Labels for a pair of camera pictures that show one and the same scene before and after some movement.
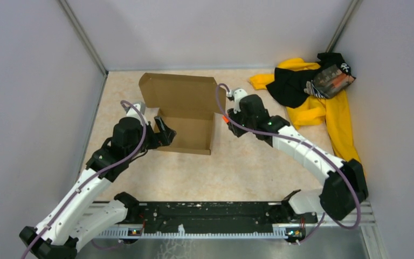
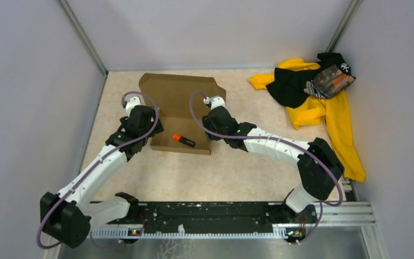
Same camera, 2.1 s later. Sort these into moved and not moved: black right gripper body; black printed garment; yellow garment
Moved: black right gripper body
Not moved: yellow garment; black printed garment
